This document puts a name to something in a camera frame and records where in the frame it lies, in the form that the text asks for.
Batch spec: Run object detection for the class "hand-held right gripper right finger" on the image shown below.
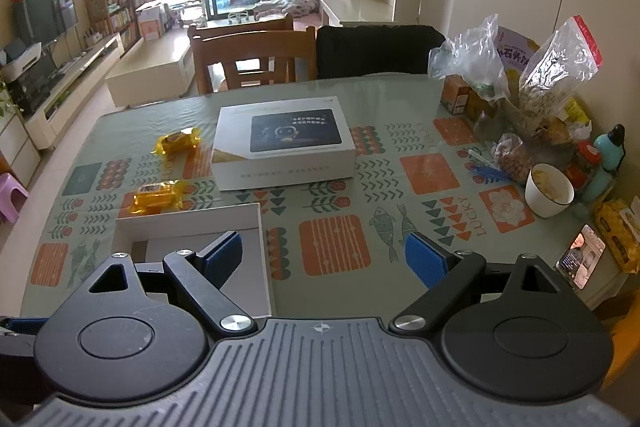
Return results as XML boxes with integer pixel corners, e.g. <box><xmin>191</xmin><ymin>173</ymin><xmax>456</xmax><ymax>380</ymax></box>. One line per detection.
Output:
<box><xmin>390</xmin><ymin>232</ymin><xmax>563</xmax><ymax>334</ymax></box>

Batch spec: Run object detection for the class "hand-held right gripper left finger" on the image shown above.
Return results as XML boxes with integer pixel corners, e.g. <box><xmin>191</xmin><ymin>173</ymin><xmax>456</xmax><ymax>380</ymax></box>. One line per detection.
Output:
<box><xmin>89</xmin><ymin>231</ymin><xmax>254</xmax><ymax>334</ymax></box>

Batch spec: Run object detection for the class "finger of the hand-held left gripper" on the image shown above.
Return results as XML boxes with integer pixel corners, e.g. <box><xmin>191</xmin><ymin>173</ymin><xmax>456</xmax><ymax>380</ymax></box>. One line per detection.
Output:
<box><xmin>0</xmin><ymin>316</ymin><xmax>51</xmax><ymax>338</ymax></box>

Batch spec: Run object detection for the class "white box base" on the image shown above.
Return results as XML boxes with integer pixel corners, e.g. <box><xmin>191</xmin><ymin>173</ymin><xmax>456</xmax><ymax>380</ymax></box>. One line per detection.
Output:
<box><xmin>114</xmin><ymin>203</ymin><xmax>278</xmax><ymax>319</ymax></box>

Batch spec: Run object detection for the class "yellow snack packet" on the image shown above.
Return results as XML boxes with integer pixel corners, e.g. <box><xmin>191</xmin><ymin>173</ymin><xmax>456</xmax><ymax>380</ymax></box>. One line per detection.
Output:
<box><xmin>130</xmin><ymin>180</ymin><xmax>182</xmax><ymax>214</ymax></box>
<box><xmin>151</xmin><ymin>127</ymin><xmax>203</xmax><ymax>156</ymax></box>

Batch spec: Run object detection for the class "white tablet box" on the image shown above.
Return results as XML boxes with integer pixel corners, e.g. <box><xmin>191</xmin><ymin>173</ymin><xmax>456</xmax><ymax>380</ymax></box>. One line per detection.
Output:
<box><xmin>210</xmin><ymin>96</ymin><xmax>357</xmax><ymax>192</ymax></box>

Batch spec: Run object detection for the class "blue clip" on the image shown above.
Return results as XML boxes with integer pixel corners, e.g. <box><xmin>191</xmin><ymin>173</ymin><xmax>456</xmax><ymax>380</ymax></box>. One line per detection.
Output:
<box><xmin>470</xmin><ymin>163</ymin><xmax>512</xmax><ymax>182</ymax></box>

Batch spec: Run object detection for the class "purple plastic stool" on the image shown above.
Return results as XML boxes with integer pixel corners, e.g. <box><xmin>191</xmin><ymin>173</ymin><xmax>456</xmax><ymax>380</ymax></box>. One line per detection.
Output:
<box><xmin>0</xmin><ymin>173</ymin><xmax>30</xmax><ymax>224</ymax></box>

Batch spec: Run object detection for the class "white bowl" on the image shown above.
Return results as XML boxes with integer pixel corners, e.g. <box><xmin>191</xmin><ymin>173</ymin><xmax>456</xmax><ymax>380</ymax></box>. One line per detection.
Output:
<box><xmin>524</xmin><ymin>163</ymin><xmax>576</xmax><ymax>219</ymax></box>

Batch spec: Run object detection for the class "clear bag of nuts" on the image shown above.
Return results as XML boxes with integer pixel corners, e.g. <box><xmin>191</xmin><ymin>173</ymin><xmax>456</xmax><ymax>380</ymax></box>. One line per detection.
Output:
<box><xmin>492</xmin><ymin>133</ymin><xmax>538</xmax><ymax>184</ymax></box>

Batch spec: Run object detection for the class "smartphone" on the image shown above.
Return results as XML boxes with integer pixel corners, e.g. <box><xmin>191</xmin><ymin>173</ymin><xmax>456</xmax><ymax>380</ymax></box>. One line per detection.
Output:
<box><xmin>556</xmin><ymin>224</ymin><xmax>606</xmax><ymax>290</ymax></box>

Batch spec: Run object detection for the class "orange carton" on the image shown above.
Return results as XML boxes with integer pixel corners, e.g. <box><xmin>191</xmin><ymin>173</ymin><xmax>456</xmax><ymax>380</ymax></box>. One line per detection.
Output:
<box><xmin>440</xmin><ymin>74</ymin><xmax>473</xmax><ymax>115</ymax></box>

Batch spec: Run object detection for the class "white coffee table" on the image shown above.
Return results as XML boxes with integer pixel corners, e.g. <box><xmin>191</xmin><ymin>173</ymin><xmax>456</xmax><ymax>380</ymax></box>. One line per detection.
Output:
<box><xmin>105</xmin><ymin>54</ymin><xmax>194</xmax><ymax>108</ymax></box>

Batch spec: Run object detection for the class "red lid jar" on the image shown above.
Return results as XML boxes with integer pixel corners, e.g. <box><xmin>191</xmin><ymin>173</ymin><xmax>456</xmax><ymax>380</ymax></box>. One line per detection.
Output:
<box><xmin>575</xmin><ymin>141</ymin><xmax>601</xmax><ymax>172</ymax></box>

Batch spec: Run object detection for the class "yellow cracker packet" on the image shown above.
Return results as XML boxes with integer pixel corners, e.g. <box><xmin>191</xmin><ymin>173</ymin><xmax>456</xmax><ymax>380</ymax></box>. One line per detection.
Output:
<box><xmin>595</xmin><ymin>199</ymin><xmax>640</xmax><ymax>275</ymax></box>

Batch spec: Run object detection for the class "teal bottle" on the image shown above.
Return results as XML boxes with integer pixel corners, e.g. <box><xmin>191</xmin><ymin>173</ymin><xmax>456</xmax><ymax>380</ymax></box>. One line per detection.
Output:
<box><xmin>575</xmin><ymin>124</ymin><xmax>627</xmax><ymax>215</ymax></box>

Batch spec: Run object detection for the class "crumpled clear plastic bag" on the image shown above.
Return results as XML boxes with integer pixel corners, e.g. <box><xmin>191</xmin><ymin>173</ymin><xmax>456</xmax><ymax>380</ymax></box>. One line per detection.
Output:
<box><xmin>427</xmin><ymin>14</ymin><xmax>511</xmax><ymax>104</ymax></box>

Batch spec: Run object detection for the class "yellow chair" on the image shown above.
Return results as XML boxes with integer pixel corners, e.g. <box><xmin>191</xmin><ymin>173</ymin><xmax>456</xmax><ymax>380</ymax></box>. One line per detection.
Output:
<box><xmin>600</xmin><ymin>307</ymin><xmax>640</xmax><ymax>390</ymax></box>

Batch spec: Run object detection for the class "black chair back cover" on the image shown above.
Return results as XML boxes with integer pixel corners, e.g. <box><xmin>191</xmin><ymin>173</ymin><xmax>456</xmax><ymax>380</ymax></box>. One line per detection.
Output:
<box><xmin>316</xmin><ymin>25</ymin><xmax>446</xmax><ymax>80</ymax></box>

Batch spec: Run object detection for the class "white television cabinet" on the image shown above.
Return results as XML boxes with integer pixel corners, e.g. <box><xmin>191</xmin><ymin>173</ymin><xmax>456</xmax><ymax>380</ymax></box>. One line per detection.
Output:
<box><xmin>22</xmin><ymin>32</ymin><xmax>125</xmax><ymax>150</ymax></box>

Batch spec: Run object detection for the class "purple snack box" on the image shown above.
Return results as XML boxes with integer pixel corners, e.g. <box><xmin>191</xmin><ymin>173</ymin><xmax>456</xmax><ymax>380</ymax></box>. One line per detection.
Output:
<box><xmin>492</xmin><ymin>26</ymin><xmax>542</xmax><ymax>74</ymax></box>

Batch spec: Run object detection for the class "clear bag with red zip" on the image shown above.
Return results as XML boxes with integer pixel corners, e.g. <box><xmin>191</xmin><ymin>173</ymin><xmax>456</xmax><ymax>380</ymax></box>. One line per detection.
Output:
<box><xmin>519</xmin><ymin>15</ymin><xmax>604</xmax><ymax>122</ymax></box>

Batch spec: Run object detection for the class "cardboard box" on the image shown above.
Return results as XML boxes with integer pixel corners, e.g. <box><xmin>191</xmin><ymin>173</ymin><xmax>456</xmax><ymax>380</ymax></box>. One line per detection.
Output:
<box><xmin>136</xmin><ymin>2</ymin><xmax>167</xmax><ymax>42</ymax></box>

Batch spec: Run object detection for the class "white child table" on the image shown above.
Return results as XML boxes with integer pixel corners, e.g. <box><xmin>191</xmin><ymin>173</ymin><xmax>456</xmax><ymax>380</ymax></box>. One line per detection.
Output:
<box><xmin>165</xmin><ymin>0</ymin><xmax>213</xmax><ymax>28</ymax></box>

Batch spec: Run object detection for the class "pile of clothes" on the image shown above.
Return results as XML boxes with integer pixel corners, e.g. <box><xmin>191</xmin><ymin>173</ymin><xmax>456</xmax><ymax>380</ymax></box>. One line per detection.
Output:
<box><xmin>252</xmin><ymin>0</ymin><xmax>321</xmax><ymax>20</ymax></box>

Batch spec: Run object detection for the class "white printer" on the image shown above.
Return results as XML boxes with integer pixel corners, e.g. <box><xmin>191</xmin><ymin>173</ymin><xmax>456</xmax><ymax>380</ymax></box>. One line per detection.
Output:
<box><xmin>0</xmin><ymin>42</ymin><xmax>43</xmax><ymax>80</ymax></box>

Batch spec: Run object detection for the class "white side desk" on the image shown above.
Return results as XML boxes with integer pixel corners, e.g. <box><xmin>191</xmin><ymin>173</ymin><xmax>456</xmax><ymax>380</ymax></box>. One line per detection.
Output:
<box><xmin>317</xmin><ymin>0</ymin><xmax>396</xmax><ymax>28</ymax></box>

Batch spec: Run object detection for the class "wooden bookshelf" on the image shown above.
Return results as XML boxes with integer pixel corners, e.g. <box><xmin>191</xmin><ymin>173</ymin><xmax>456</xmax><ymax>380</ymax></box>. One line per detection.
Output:
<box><xmin>85</xmin><ymin>0</ymin><xmax>139</xmax><ymax>54</ymax></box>

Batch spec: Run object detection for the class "flat screen television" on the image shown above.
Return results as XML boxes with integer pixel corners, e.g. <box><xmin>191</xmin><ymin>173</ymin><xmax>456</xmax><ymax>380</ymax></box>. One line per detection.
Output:
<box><xmin>12</xmin><ymin>0</ymin><xmax>79</xmax><ymax>50</ymax></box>

